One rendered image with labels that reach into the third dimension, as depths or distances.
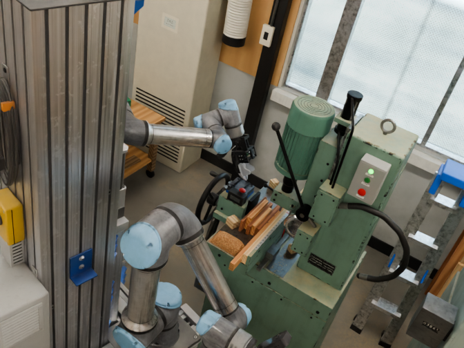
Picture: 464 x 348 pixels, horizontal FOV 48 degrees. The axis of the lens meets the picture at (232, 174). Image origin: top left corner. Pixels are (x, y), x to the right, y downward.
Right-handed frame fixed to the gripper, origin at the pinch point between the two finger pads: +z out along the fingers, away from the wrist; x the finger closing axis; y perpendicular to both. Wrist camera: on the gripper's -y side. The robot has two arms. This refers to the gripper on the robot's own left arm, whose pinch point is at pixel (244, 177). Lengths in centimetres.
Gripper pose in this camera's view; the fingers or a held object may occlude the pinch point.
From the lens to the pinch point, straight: 229.7
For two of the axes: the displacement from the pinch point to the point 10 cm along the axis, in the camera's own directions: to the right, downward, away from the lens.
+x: 5.3, -4.5, 7.2
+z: 2.6, 8.9, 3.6
